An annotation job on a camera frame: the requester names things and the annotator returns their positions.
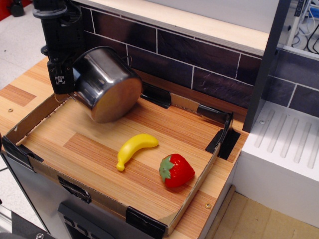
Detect dark grey vertical post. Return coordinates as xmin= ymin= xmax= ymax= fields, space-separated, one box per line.
xmin=243 ymin=0 xmax=291 ymax=132

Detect white sink drainboard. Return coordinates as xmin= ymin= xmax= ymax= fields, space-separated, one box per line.
xmin=233 ymin=102 xmax=319 ymax=227

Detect red plastic strawberry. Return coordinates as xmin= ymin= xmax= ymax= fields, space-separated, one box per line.
xmin=159 ymin=154 xmax=195 ymax=188

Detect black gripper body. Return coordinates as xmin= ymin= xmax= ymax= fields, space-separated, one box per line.
xmin=41 ymin=14 xmax=84 ymax=65

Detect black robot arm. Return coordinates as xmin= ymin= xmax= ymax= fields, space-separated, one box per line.
xmin=33 ymin=0 xmax=84 ymax=95

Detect white and black cables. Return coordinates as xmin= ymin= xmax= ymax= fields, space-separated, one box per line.
xmin=290 ymin=0 xmax=319 ymax=54

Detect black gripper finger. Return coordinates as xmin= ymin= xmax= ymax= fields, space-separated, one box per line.
xmin=47 ymin=61 xmax=75 ymax=94

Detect yellow plastic banana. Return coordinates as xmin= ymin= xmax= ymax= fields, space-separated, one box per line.
xmin=116 ymin=133 xmax=159 ymax=172

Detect silver metal pot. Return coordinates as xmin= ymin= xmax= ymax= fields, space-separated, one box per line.
xmin=73 ymin=46 xmax=143 ymax=123

